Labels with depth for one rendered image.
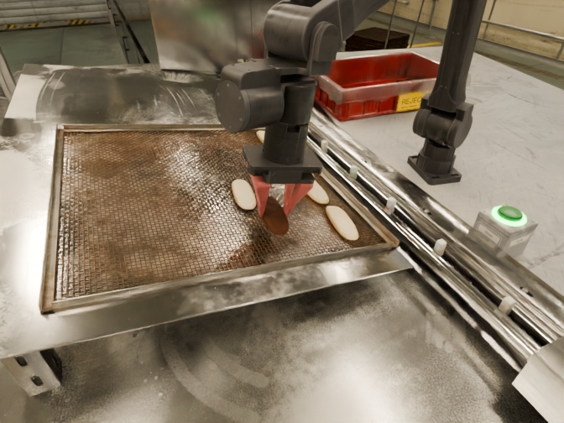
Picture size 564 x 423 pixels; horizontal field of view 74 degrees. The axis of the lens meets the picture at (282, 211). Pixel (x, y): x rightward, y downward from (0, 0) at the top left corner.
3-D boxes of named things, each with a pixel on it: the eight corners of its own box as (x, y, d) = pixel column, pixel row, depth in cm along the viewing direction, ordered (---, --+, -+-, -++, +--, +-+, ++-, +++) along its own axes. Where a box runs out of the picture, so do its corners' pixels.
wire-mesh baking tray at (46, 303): (397, 248, 61) (399, 241, 60) (40, 315, 40) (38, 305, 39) (277, 128, 98) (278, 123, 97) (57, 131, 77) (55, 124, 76)
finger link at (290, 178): (305, 226, 56) (317, 170, 50) (258, 228, 54) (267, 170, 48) (293, 201, 61) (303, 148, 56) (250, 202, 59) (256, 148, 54)
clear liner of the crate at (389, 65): (465, 103, 128) (474, 74, 122) (336, 122, 115) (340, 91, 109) (408, 74, 153) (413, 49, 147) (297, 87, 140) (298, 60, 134)
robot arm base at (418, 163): (462, 181, 89) (435, 158, 99) (472, 151, 84) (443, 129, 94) (429, 185, 88) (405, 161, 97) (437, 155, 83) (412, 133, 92)
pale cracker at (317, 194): (333, 204, 69) (335, 199, 69) (315, 206, 68) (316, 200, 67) (310, 177, 77) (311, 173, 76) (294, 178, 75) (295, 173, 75)
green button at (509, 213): (524, 222, 66) (529, 215, 65) (509, 228, 65) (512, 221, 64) (506, 210, 69) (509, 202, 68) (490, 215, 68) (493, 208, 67)
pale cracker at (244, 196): (259, 210, 64) (260, 205, 63) (237, 211, 62) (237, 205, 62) (248, 180, 71) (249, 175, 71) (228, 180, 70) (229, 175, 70)
